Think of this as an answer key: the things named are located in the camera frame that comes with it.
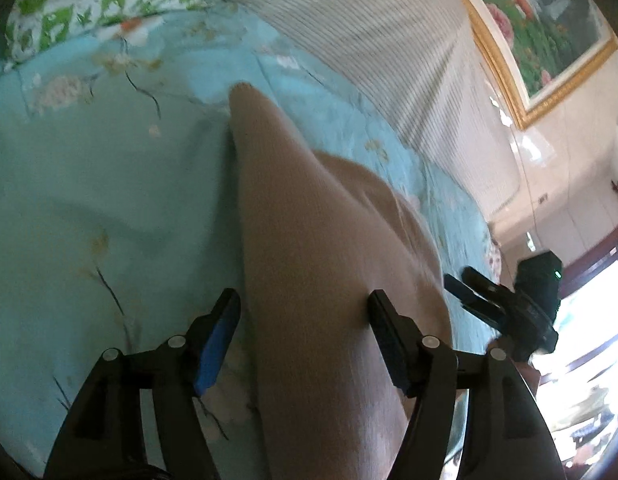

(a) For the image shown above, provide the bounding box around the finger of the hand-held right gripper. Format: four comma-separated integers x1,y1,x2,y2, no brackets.
443,266,510,334

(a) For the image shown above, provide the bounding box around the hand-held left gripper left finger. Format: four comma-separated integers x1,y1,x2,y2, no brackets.
43,288,242,480

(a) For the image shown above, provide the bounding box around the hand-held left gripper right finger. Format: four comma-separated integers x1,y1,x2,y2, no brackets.
368,290,570,480

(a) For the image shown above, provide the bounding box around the beige knitted sweater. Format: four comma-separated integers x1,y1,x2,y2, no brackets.
229,81,456,480

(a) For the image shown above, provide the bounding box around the small floral bed sheet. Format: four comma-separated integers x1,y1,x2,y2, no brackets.
487,227,506,286

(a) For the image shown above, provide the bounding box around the light blue floral blanket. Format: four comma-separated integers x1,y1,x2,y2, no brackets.
0,2,504,480

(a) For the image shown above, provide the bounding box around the white striped headboard cover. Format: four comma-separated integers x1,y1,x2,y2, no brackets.
209,0,520,221

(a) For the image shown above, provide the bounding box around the gold framed flower picture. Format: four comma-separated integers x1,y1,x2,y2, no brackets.
431,0,618,131

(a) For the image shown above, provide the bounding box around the brown wooden door frame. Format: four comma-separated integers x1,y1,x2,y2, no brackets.
559,222,618,297

